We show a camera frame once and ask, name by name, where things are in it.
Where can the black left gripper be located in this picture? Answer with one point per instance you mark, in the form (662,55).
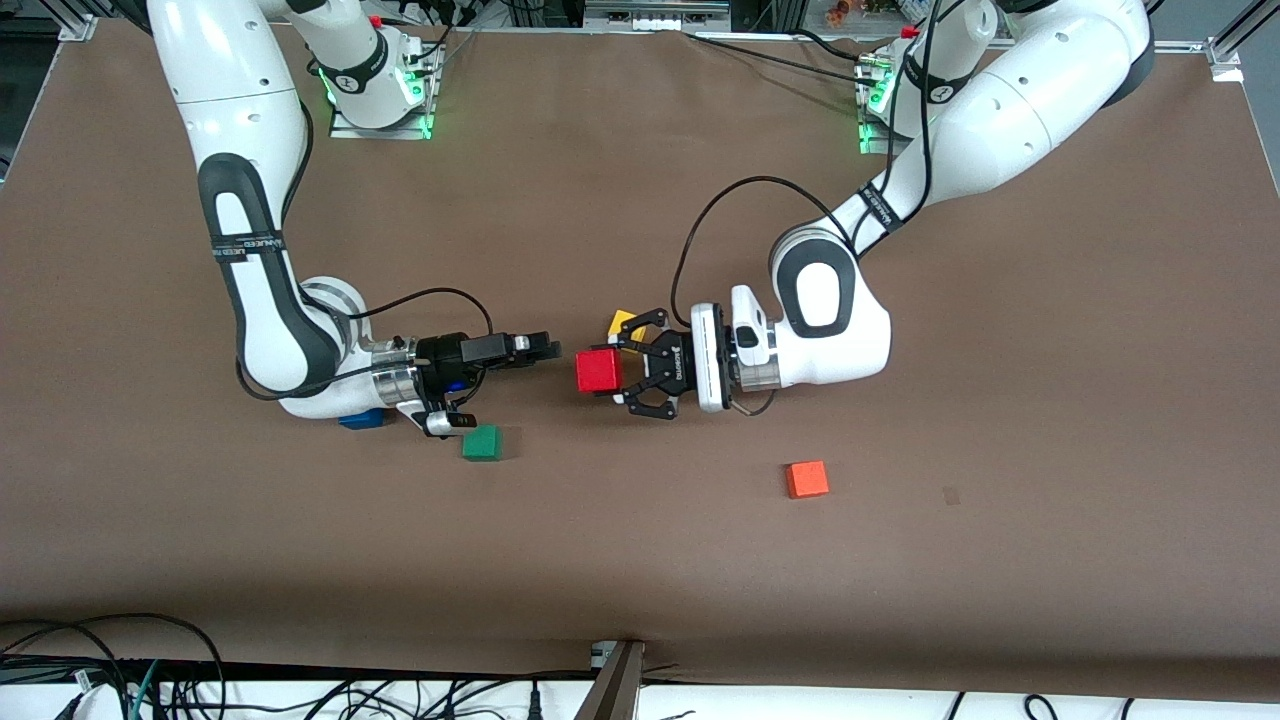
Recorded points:
(673,372)

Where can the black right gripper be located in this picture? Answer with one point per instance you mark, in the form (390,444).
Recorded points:
(441,355)

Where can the red wooden block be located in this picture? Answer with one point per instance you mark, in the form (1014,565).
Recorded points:
(598,370)

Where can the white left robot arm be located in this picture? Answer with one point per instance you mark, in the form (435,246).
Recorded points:
(1020,100)

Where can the yellow wooden block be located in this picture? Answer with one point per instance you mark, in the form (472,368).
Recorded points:
(620,326)

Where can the green wooden block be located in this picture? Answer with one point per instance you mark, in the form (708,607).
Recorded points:
(482,443)

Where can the blue wooden block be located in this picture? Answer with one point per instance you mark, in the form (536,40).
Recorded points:
(360,420)

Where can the orange wooden block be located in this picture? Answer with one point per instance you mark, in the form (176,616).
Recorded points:
(807,480)

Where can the brown table cover sheet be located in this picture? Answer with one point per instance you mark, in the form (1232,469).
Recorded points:
(640,560)

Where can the grey power strip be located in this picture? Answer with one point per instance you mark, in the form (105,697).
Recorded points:
(655,15)

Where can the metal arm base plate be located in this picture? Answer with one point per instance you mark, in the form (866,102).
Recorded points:
(872,140)
(400,132)

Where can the small metal post bracket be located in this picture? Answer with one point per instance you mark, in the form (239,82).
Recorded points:
(603,655)

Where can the grey aluminium profile post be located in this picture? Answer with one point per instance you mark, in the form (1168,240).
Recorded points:
(615,690)

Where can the aluminium corner bracket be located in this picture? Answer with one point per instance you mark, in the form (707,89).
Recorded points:
(1225,60)
(78,27)

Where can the aluminium table edge rail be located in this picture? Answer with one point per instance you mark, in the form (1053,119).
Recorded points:
(1185,44)

